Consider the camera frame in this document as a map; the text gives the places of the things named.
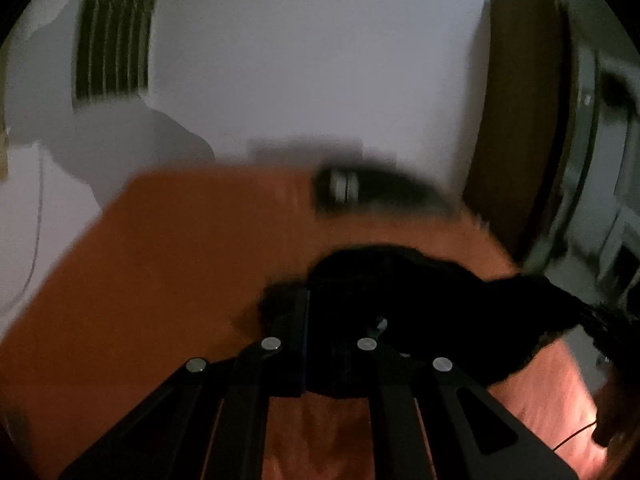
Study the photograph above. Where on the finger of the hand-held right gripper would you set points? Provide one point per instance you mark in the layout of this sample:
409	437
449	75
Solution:
602	327

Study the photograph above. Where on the orange fleece blanket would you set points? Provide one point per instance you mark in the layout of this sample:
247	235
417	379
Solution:
165	270

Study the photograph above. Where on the black garment with patterned hem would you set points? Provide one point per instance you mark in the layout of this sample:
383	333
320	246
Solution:
450	300

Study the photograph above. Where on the dark grey folded garment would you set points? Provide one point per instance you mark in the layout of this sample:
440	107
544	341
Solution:
380	190

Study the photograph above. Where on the brown wooden door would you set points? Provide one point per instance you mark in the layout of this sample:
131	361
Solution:
520	120

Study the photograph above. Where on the dark slatted wall vent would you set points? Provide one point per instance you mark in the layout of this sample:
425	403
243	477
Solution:
112	35

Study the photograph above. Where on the beige curtain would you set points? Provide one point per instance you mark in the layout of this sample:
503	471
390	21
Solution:
3	155

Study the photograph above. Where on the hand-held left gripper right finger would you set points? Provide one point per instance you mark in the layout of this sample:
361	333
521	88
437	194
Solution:
400	410

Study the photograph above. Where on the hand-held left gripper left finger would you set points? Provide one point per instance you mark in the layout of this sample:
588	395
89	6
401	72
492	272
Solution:
300	360

